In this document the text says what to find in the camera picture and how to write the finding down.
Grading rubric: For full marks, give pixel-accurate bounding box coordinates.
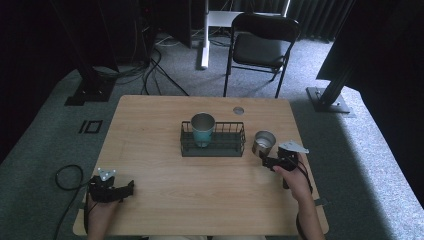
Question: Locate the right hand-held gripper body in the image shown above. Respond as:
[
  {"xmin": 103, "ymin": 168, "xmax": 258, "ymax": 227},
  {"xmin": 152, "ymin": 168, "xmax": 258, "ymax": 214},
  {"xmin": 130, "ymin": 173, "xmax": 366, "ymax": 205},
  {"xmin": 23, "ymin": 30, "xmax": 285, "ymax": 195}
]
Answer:
[{"xmin": 266, "ymin": 139, "xmax": 310, "ymax": 173}]

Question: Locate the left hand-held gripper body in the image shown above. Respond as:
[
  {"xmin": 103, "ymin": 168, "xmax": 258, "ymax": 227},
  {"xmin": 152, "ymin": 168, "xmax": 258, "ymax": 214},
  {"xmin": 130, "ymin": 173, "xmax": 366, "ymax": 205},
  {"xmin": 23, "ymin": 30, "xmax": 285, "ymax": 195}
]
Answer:
[{"xmin": 87, "ymin": 167, "xmax": 124, "ymax": 204}]

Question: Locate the steel cup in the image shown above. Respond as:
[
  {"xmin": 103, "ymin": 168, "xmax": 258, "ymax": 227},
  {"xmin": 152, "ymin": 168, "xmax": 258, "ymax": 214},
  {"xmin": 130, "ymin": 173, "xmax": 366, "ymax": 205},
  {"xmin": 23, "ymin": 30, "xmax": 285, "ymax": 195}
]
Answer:
[{"xmin": 251, "ymin": 130, "xmax": 277, "ymax": 157}]

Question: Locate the black wire basket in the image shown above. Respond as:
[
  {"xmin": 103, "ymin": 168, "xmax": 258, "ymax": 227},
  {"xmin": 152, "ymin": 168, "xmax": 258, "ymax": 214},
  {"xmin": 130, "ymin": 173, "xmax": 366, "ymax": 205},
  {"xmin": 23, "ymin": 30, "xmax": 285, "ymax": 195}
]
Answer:
[{"xmin": 179, "ymin": 120, "xmax": 247, "ymax": 158}]

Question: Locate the person's left hand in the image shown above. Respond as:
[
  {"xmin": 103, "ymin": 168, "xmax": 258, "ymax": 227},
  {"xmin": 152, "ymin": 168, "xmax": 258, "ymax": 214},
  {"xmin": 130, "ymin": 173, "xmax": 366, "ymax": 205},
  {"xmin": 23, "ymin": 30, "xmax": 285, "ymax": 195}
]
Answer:
[{"xmin": 85, "ymin": 192, "xmax": 120, "ymax": 221}]

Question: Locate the person's right hand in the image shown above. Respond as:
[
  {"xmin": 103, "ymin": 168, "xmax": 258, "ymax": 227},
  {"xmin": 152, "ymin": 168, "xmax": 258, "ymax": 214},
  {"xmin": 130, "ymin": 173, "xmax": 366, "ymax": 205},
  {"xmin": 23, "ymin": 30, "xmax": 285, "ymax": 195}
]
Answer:
[{"xmin": 272, "ymin": 153, "xmax": 314, "ymax": 202}]

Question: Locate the teal cup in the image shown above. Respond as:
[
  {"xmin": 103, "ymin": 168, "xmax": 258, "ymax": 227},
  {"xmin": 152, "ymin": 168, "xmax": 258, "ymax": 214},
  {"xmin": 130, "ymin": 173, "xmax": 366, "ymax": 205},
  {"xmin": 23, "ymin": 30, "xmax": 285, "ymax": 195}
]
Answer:
[{"xmin": 190, "ymin": 112, "xmax": 217, "ymax": 149}]

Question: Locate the black metal stand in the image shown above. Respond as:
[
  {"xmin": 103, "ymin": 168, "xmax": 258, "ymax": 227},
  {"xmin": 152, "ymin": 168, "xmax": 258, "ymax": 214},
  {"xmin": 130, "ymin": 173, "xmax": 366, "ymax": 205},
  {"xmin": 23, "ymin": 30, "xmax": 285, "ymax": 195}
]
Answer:
[
  {"xmin": 49, "ymin": 0, "xmax": 117, "ymax": 107},
  {"xmin": 305, "ymin": 49, "xmax": 352, "ymax": 115}
]

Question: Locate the black folding chair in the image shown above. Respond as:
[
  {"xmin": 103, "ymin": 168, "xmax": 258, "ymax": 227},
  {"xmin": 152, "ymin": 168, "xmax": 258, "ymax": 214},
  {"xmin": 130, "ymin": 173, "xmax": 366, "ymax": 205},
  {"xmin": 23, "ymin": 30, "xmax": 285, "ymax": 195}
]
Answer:
[{"xmin": 222, "ymin": 12, "xmax": 301, "ymax": 100}]

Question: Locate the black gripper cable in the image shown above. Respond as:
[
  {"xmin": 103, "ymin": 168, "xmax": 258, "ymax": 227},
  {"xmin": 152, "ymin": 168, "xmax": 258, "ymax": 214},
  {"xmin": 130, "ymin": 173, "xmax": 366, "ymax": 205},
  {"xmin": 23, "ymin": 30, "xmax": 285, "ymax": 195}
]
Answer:
[
  {"xmin": 289, "ymin": 156, "xmax": 315, "ymax": 196},
  {"xmin": 53, "ymin": 164, "xmax": 93, "ymax": 240}
]

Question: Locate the bundle of floor cables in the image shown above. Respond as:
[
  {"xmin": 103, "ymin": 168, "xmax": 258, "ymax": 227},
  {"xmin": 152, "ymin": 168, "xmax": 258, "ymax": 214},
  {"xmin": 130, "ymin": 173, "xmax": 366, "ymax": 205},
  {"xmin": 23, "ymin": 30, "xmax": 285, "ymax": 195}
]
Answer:
[{"xmin": 92, "ymin": 19, "xmax": 191, "ymax": 98}]

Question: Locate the white desk frame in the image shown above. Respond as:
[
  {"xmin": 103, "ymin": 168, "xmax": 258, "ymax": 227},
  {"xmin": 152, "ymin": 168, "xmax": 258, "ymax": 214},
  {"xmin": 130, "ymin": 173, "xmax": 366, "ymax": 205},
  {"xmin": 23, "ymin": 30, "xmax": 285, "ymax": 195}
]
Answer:
[{"xmin": 199, "ymin": 0, "xmax": 292, "ymax": 71}]

